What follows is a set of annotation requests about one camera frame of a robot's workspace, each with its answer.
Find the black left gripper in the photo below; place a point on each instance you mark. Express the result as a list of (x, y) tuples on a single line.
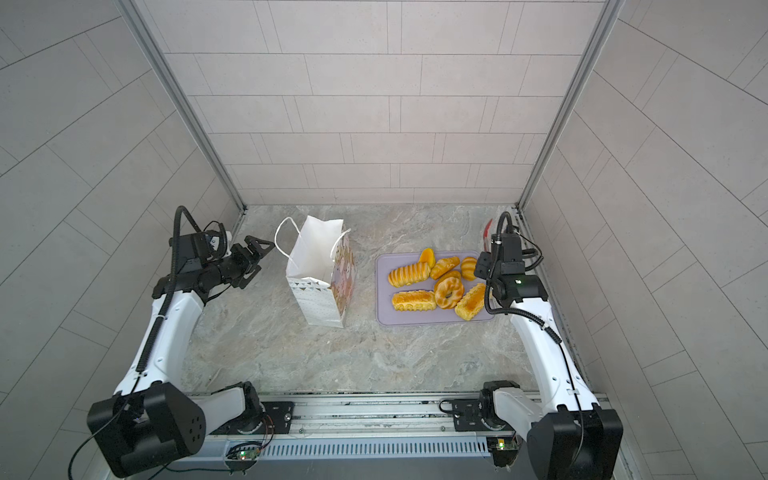
[(245, 261)]

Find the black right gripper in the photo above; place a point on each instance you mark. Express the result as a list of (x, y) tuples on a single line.
[(482, 263)]

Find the red kitchen tongs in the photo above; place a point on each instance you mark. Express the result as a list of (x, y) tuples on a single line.
[(487, 236)]

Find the ring-shaped braided bread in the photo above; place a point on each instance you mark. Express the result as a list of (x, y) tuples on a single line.
[(448, 292)]

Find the white cartoon paper bag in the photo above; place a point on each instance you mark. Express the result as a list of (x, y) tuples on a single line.
[(320, 270)]

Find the lilac plastic tray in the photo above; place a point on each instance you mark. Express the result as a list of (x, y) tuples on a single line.
[(387, 315)]

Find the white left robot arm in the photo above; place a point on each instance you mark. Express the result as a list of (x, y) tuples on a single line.
[(148, 421)]

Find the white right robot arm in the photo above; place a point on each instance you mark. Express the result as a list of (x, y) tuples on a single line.
[(566, 434)]

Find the short glazed bread roll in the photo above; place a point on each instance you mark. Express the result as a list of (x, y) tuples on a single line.
[(472, 303)]

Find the long ridged spiral bread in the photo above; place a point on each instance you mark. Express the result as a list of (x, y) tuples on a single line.
[(409, 274)]

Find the long cream-filled bread loaf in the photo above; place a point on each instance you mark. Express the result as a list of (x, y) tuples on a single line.
[(416, 300)]

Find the small round striped bun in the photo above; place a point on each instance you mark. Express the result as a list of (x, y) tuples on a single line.
[(467, 268)]

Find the right circuit board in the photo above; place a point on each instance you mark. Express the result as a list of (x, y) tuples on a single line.
[(503, 450)]

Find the circuit board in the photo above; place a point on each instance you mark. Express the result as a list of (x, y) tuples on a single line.
[(503, 450), (244, 452)]

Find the left circuit board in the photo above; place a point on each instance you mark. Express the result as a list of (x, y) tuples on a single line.
[(244, 452)]

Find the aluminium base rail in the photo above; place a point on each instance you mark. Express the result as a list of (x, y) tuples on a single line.
[(354, 427)]

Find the aluminium corner post left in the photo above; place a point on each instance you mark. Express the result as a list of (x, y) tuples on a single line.
[(162, 69)]

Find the aluminium corner post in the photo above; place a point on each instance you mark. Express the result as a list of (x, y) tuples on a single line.
[(162, 69), (602, 29)]

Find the aluminium corner post right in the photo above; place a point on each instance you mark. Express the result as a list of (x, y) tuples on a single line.
[(602, 29)]

